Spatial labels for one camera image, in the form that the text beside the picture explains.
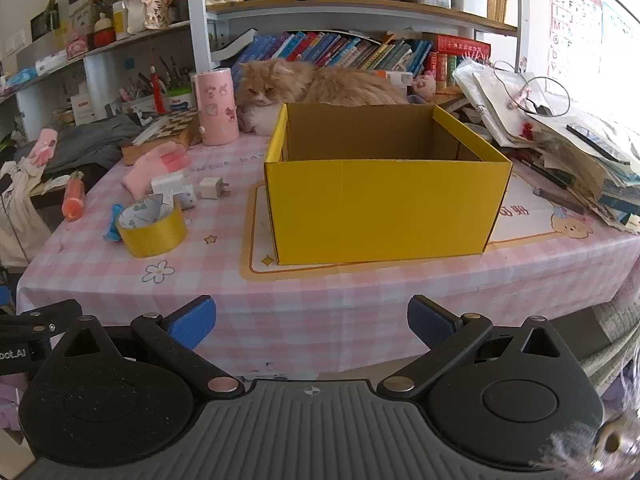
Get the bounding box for yellow cardboard box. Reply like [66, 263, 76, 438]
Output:
[264, 102, 513, 266]

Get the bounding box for white shelf frame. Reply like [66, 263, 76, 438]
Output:
[185, 0, 531, 76]

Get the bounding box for pink glove with bow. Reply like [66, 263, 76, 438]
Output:
[31, 127, 61, 168]

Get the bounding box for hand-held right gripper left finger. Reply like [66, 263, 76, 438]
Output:
[50, 296, 246, 395]

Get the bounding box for pink cylinder holder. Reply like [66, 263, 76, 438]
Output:
[193, 67, 241, 147]

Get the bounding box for black book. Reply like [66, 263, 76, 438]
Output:
[215, 30, 258, 61]

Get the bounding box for white jar green lid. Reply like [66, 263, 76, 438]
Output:
[165, 87, 195, 111]

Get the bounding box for wire-frame glasses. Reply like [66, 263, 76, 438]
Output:
[492, 60, 571, 116]

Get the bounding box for wooden chess board box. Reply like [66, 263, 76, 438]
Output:
[121, 107, 201, 167]

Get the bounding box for pile of papers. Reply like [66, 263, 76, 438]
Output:
[452, 57, 640, 233]

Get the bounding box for large white charger block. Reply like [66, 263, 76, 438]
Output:
[151, 172, 187, 196]

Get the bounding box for yellow tape roll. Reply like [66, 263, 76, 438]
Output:
[116, 193, 188, 259]

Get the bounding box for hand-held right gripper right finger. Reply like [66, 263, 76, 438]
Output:
[376, 295, 578, 400]

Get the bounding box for white cloth bag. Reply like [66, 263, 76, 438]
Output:
[0, 157, 53, 266]

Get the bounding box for orange and white cat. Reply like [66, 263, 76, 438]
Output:
[235, 58, 411, 136]

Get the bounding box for alphabet wall poster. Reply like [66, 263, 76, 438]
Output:
[547, 0, 603, 96]

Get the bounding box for pink checked desktop cloth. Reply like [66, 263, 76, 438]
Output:
[15, 132, 640, 378]

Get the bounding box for pink pig toy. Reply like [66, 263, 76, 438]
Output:
[412, 71, 437, 98]

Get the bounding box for small blue packet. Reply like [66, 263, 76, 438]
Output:
[102, 203, 126, 242]

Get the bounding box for grey cloth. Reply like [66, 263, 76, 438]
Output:
[15, 114, 146, 176]

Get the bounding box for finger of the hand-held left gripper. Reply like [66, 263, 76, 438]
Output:
[0, 300, 83, 332]

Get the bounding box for small white plug adapter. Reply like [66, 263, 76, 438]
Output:
[200, 176, 232, 200]

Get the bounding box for row of colourful books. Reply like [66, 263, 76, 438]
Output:
[235, 31, 491, 81]

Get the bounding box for orange tube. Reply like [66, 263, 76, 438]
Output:
[61, 170, 87, 222]

